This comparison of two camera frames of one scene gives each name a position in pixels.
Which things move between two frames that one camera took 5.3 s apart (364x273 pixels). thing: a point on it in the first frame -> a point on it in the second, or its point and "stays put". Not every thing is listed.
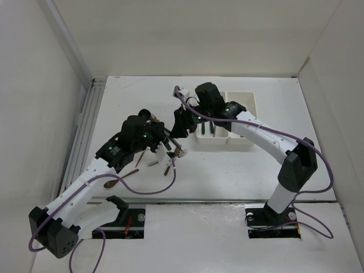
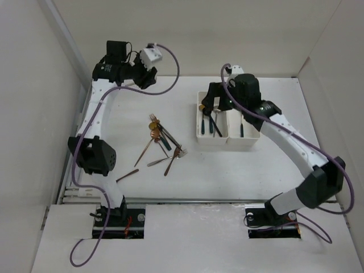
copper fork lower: x=177 y=151 stays put
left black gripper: x=157 y=129 -> x=148 y=75
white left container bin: x=219 y=137 stays put
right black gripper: x=181 y=123 -> x=215 y=90
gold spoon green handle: x=212 y=128 stays put
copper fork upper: x=154 y=118 stays put
